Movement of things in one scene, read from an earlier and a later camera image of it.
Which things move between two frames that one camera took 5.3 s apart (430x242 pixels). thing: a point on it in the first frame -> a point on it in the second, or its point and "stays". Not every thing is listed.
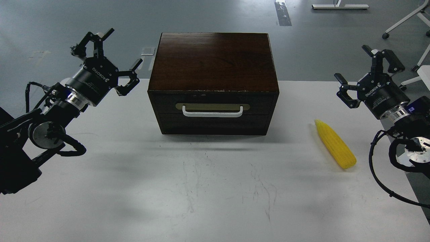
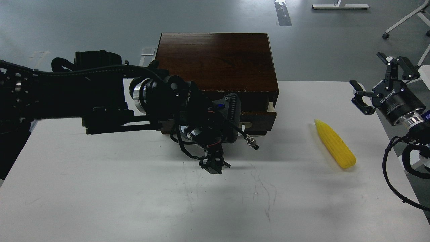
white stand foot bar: [337, 6] stays
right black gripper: [383, 96] -> [391, 96]
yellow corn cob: [340, 151] stays
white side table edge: [424, 71] stays
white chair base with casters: [386, 35] stays
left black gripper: [92, 82] -> [216, 121]
